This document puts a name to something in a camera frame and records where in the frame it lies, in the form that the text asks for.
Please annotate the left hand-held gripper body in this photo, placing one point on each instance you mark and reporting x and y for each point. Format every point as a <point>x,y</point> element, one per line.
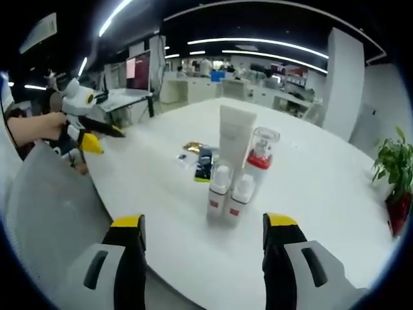
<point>77,103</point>

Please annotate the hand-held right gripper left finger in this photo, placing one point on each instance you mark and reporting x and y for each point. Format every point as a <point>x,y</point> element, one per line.
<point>129,258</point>

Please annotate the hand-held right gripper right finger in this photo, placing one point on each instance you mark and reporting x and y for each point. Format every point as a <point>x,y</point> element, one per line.
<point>280,258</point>

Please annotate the small white skincare bottle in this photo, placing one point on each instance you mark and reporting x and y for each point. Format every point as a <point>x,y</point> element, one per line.
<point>219,200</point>
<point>240,203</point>

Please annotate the red collar skincare pump bottle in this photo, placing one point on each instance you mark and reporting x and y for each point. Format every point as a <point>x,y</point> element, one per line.
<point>259,171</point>

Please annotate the clear skincare sachet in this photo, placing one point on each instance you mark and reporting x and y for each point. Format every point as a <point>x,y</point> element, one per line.
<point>185,159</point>

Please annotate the gold foil skincare sachet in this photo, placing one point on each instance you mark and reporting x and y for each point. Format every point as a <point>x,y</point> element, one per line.
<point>193,146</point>

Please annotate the green black skincare packet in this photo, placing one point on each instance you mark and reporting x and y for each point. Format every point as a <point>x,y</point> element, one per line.
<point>203,171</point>

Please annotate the blue white skincare packet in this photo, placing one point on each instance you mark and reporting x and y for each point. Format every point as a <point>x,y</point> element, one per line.
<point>211,151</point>

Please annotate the white skincare tube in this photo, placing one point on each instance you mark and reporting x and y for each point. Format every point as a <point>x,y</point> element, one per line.
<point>235,135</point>

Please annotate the person's left hand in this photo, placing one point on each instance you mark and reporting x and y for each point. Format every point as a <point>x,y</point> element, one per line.
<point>55,126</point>

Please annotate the side desk with black legs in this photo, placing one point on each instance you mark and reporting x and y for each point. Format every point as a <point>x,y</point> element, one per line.
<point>126,97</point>

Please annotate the computer monitor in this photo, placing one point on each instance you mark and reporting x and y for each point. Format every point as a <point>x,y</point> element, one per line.
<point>138,71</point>

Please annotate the grey mesh chair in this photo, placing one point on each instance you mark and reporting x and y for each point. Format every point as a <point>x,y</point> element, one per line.
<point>48,200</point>

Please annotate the person's white shirt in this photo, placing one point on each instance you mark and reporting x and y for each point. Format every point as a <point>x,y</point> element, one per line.
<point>4,93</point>

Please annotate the ceiling air conditioner unit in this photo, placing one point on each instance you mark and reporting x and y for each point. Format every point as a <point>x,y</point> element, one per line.
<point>38,32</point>

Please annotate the straight ceiling light strip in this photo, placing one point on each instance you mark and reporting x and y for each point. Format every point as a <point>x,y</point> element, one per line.
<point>114,16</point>

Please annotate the white low cabinet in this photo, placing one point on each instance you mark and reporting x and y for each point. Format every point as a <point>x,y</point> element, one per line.
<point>190,90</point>

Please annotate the blue box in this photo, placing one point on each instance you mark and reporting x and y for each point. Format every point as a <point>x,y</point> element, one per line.
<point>218,77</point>

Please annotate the potted green plant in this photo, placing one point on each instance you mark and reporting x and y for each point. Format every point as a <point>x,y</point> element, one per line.
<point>398,158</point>

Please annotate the long curved ceiling light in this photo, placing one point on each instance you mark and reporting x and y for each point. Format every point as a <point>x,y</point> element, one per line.
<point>258,40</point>

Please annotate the white square pillar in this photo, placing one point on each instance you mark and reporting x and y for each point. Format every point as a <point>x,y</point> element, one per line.
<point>343,84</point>

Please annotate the short curved ceiling light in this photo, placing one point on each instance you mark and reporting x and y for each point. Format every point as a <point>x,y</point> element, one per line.
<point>274,56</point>

